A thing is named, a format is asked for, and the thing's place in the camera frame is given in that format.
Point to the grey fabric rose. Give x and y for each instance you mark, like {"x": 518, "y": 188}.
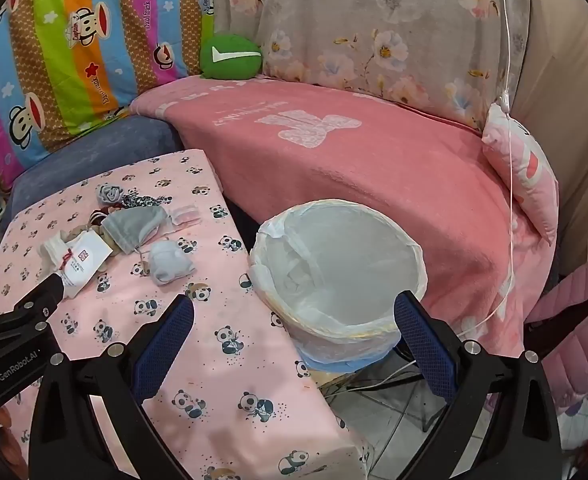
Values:
{"x": 109, "y": 193}

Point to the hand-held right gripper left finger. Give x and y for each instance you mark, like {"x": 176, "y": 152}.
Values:
{"x": 166, "y": 345}

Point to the black folding stand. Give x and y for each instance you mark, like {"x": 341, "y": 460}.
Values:
{"x": 423, "y": 412}

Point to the grey cloth face mask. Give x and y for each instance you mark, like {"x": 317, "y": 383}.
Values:
{"x": 134, "y": 227}

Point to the white tissue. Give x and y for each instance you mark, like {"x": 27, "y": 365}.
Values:
{"x": 54, "y": 252}

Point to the grey floral cloth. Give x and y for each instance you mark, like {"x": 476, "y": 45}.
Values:
{"x": 373, "y": 20}

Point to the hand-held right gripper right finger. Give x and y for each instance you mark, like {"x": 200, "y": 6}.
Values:
{"x": 423, "y": 345}

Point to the pink puffer jacket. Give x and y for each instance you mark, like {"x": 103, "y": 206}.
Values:
{"x": 573, "y": 320}

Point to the white paper packet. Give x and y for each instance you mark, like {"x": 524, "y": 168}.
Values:
{"x": 86, "y": 260}

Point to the clear plastic packet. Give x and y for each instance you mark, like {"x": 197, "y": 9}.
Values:
{"x": 186, "y": 215}

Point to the small pink pillow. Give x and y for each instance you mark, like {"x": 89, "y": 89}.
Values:
{"x": 523, "y": 170}

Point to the pink panda printed cloth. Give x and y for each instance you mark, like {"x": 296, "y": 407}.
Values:
{"x": 254, "y": 360}

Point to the green round cushion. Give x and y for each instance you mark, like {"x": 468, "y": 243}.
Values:
{"x": 224, "y": 65}

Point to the blue-grey sofa cushion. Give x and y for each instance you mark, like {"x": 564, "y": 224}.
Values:
{"x": 99, "y": 145}

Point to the waste bin with white liner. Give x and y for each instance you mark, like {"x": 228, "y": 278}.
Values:
{"x": 344, "y": 255}

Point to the light blue face mask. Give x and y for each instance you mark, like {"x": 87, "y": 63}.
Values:
{"x": 169, "y": 262}

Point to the black white patterned scrunchie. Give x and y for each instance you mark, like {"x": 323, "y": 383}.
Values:
{"x": 141, "y": 201}

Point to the pink blanket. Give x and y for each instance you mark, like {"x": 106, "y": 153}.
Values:
{"x": 373, "y": 170}

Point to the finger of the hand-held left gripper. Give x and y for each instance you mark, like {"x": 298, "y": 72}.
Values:
{"x": 39, "y": 297}

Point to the beige sofa backrest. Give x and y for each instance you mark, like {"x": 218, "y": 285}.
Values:
{"x": 563, "y": 85}

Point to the beige cloth item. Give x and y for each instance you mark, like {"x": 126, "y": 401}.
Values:
{"x": 83, "y": 231}

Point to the striped monkey printed blanket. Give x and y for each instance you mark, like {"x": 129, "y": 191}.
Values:
{"x": 74, "y": 60}

